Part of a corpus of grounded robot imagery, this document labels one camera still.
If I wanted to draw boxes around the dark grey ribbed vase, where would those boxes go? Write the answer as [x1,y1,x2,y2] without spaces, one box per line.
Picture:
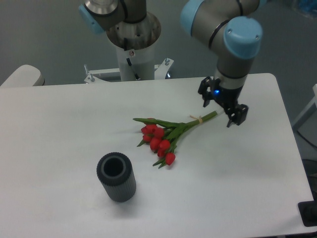
[96,152,137,202]

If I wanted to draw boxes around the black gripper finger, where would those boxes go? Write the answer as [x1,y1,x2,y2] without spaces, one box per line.
[222,103,249,128]
[198,76,214,108]

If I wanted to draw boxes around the white furniture frame right edge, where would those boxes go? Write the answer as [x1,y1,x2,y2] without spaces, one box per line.
[291,84,317,131]

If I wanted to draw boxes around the black cable on pedestal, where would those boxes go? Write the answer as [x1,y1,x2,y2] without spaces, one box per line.
[126,57,141,81]

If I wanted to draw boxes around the red tulip bouquet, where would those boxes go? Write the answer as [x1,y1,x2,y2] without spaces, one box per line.
[133,111,218,168]

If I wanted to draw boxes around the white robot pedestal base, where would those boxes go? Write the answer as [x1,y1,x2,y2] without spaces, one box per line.
[84,12,174,83]

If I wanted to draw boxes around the white chair armrest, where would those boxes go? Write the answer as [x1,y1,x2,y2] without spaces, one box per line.
[0,64,45,89]

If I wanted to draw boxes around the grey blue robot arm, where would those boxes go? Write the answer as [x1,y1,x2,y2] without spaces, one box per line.
[79,0,264,125]

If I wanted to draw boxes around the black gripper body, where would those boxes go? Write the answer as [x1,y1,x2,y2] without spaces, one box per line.
[211,81,243,109]

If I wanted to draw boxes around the black box at table corner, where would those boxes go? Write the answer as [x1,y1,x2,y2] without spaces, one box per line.
[298,201,317,227]

